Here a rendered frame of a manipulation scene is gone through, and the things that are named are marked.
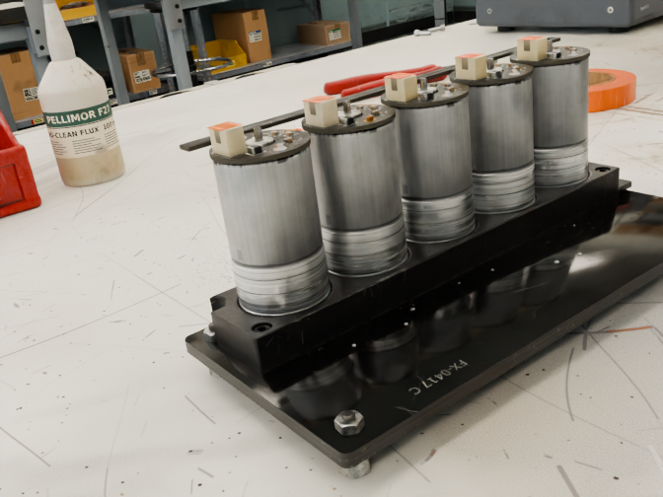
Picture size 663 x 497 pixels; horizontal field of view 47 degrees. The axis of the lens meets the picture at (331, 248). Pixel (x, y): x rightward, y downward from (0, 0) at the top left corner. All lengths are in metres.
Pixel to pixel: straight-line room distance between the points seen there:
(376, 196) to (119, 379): 0.09
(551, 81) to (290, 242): 0.11
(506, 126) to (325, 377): 0.10
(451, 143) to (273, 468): 0.10
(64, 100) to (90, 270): 0.13
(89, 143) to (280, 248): 0.24
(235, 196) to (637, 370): 0.11
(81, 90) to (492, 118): 0.23
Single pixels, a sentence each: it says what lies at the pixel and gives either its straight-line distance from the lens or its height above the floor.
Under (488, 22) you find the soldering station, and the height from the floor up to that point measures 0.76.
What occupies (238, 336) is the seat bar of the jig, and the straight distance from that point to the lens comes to 0.19.
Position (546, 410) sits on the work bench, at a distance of 0.19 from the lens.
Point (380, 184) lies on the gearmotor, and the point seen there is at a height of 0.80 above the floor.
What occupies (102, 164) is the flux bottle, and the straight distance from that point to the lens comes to 0.41.
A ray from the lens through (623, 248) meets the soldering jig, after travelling 0.24.
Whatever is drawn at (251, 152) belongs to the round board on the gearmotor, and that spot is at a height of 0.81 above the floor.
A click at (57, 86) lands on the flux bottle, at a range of 0.41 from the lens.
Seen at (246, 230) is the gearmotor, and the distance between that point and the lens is 0.18.
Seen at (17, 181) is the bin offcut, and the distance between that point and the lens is 0.39.
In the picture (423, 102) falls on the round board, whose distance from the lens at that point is 0.21.
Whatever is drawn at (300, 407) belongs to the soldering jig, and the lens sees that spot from 0.17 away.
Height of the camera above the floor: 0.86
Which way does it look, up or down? 23 degrees down
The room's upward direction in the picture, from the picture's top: 8 degrees counter-clockwise
